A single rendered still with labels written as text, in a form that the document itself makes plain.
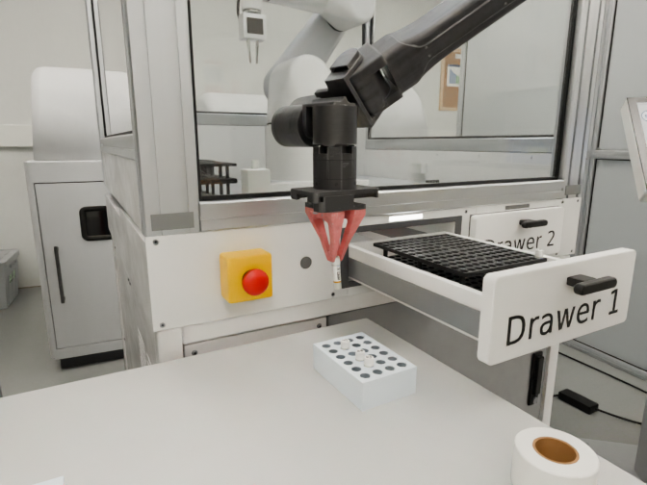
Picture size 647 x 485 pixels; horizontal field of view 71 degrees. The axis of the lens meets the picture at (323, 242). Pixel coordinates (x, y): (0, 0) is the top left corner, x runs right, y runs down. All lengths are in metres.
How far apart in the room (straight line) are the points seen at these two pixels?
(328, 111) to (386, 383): 0.34
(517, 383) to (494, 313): 0.76
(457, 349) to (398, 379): 0.51
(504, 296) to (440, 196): 0.40
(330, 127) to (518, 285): 0.29
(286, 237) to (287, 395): 0.27
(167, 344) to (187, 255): 0.14
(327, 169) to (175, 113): 0.24
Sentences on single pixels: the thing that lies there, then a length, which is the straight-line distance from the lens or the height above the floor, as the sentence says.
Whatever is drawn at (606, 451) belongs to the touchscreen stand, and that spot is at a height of 0.04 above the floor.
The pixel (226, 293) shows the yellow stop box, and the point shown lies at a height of 0.86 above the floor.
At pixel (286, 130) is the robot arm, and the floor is 1.09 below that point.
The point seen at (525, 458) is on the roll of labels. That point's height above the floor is 0.80.
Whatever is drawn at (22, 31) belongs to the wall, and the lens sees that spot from 4.01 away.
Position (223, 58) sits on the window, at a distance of 0.73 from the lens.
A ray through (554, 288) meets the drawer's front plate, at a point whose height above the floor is 0.90.
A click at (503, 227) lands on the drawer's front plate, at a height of 0.90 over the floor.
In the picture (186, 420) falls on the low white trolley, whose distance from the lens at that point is 0.59.
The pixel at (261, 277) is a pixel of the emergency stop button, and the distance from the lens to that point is 0.67.
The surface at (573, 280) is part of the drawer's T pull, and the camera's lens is 0.65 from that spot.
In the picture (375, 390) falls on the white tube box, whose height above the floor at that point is 0.78.
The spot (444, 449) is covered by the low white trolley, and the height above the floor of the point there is 0.76.
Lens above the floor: 1.08
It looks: 12 degrees down
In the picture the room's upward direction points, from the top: straight up
